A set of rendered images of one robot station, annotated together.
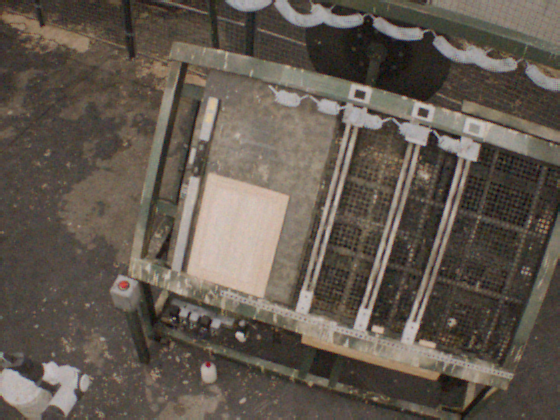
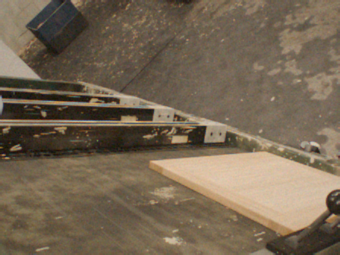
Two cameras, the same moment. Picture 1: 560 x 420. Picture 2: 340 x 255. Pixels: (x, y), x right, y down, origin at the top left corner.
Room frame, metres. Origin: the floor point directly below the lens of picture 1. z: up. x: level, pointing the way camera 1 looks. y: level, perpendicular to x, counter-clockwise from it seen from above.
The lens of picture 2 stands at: (2.39, 0.64, 2.05)
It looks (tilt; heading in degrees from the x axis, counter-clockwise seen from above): 41 degrees down; 234
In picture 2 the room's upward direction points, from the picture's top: 39 degrees counter-clockwise
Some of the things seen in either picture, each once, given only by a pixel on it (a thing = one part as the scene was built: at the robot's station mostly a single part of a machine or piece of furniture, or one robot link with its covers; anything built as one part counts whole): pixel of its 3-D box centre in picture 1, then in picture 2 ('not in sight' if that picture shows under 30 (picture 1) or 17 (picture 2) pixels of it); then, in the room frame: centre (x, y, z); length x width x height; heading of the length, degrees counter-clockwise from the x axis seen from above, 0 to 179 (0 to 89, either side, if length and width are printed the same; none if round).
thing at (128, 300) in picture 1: (126, 294); not in sight; (1.64, 0.79, 0.84); 0.12 x 0.12 x 0.18; 76
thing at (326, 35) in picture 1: (377, 52); not in sight; (2.65, -0.43, 1.85); 0.80 x 0.06 x 0.80; 76
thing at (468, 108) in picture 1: (500, 183); not in sight; (2.25, -1.20, 1.38); 0.70 x 0.15 x 0.85; 76
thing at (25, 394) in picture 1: (25, 390); not in sight; (1.18, 1.47, 0.24); 0.32 x 0.30 x 0.47; 67
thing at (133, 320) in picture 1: (137, 334); not in sight; (1.64, 0.79, 0.38); 0.06 x 0.06 x 0.75; 76
